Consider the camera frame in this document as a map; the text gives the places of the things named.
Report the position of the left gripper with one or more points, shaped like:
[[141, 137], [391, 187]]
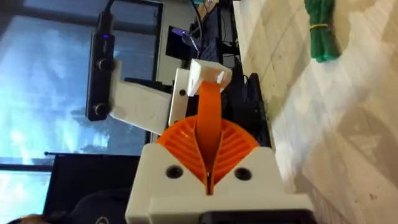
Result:
[[140, 102]]

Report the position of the person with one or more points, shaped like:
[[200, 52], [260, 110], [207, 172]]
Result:
[[93, 208]]

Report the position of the green toy vegetable bundle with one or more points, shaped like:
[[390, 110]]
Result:
[[321, 34]]

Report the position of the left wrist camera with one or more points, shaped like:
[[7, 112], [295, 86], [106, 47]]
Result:
[[100, 74]]

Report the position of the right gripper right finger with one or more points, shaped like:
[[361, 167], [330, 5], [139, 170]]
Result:
[[248, 158]]

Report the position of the orange ribbed wedge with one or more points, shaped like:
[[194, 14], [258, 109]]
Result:
[[208, 124]]

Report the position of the dark equipment heap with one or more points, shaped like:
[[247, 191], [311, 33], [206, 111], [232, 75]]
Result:
[[211, 34]]

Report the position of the black screen panel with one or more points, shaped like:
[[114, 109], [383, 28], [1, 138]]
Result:
[[77, 177]]

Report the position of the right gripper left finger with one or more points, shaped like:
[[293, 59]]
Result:
[[155, 177]]

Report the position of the black rail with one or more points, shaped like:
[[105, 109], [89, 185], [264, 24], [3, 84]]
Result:
[[256, 109]]

